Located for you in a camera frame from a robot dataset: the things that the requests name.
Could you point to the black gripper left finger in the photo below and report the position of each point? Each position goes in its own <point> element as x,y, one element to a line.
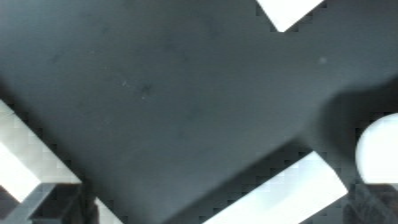
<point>58,204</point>

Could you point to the white front fence rail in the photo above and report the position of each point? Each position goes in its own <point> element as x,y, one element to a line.
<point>30,166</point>

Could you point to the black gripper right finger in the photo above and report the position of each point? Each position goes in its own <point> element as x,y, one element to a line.
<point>371,206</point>

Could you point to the white lamp bulb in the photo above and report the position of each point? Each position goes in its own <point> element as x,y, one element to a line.
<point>376,151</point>

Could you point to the white lamp base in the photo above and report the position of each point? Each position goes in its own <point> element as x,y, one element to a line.
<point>289,197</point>

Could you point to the white marker tag sheet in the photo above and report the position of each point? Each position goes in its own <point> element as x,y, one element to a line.
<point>286,11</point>

